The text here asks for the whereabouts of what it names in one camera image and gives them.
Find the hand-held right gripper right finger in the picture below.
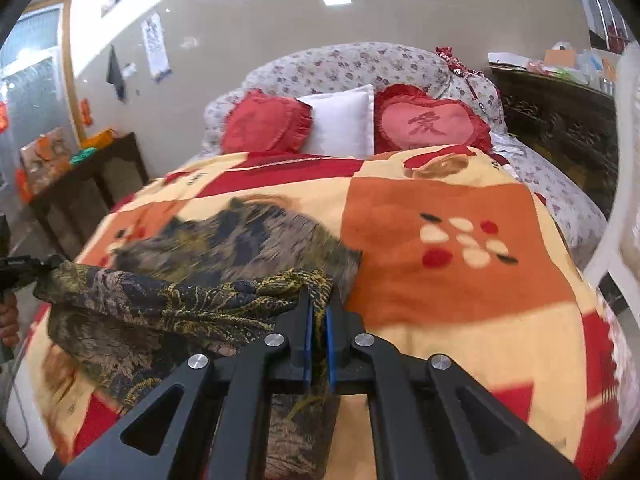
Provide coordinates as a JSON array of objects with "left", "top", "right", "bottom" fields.
[{"left": 325, "top": 287, "right": 583, "bottom": 480}]

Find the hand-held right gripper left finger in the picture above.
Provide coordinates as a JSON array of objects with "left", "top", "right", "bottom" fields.
[{"left": 59, "top": 287, "right": 316, "bottom": 480}]

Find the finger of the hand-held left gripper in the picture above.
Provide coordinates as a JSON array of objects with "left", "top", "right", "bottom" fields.
[{"left": 10, "top": 254, "right": 66, "bottom": 287}]

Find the dark floral short-sleeved shirt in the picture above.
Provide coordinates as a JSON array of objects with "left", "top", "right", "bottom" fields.
[{"left": 32, "top": 197, "right": 363, "bottom": 480}]

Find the person's left hand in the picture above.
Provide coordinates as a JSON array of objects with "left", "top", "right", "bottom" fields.
[{"left": 0, "top": 294, "right": 21, "bottom": 350}]

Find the dark wooden side table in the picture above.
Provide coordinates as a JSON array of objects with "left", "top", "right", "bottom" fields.
[{"left": 27, "top": 132, "right": 150, "bottom": 261}]

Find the orange printed gift box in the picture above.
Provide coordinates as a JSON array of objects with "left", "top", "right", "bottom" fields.
[{"left": 20, "top": 127, "right": 72, "bottom": 196}]

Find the red orange cream patchwork blanket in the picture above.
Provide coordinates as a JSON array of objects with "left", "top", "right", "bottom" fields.
[{"left": 22, "top": 145, "right": 626, "bottom": 480}]

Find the dark hanging cloth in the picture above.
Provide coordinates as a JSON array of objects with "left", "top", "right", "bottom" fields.
[{"left": 106, "top": 46, "right": 127, "bottom": 103}]

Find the plain red heart pillow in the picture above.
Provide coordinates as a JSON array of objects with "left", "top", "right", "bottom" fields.
[{"left": 220, "top": 89, "right": 313, "bottom": 155}]

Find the white pillow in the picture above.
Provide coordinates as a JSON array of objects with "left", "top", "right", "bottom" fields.
[{"left": 296, "top": 85, "right": 376, "bottom": 158}]

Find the red heart pillow pink centre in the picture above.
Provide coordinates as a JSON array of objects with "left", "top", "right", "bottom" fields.
[{"left": 374, "top": 84, "right": 493, "bottom": 153}]

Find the floral upholstered bed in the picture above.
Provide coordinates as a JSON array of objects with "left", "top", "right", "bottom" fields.
[{"left": 202, "top": 41, "right": 608, "bottom": 266}]

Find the dark carved wooden cabinet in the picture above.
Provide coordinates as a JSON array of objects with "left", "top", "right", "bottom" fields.
[{"left": 492, "top": 67, "right": 618, "bottom": 221}]

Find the white ornate chair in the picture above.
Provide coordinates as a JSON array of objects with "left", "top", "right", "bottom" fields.
[{"left": 582, "top": 42, "right": 640, "bottom": 301}]

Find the glass door with wooden frame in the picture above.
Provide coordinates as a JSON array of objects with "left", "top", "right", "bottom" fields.
[{"left": 0, "top": 0, "right": 83, "bottom": 176}]

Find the wall calendar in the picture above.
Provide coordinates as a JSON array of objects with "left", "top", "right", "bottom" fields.
[{"left": 141, "top": 12, "right": 172, "bottom": 83}]

